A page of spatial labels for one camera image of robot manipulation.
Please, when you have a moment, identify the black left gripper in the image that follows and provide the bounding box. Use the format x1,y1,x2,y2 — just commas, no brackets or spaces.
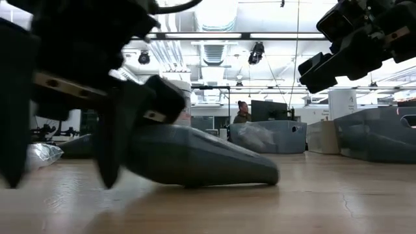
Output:
0,0,160,189

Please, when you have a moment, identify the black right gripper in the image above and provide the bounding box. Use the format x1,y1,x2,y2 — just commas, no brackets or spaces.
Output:
298,24,411,94

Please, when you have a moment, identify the clear bag of white cotton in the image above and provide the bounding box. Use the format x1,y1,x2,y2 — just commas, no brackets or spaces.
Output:
25,142,65,172
237,123,278,153

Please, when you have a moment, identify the white column with sign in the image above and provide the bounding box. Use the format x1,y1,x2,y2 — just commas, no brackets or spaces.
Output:
328,89,358,121

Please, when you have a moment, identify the pale translucent plastic bin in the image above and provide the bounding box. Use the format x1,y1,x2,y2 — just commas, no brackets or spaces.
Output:
306,120,341,155

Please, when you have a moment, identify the black ceiling spot lamp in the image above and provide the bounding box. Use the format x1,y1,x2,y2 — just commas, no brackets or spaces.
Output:
248,41,265,65
138,50,151,65

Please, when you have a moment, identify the grey translucent plastic bin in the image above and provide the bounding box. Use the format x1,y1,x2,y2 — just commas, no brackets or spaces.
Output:
229,120,308,154
333,106,416,164

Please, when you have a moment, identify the person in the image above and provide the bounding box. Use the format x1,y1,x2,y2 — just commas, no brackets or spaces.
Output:
232,99,252,124

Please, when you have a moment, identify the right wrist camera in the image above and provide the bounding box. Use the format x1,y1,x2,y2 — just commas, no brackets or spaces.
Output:
317,2,356,42

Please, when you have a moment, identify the round silver air duct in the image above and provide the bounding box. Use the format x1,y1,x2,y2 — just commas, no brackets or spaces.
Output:
194,0,239,33

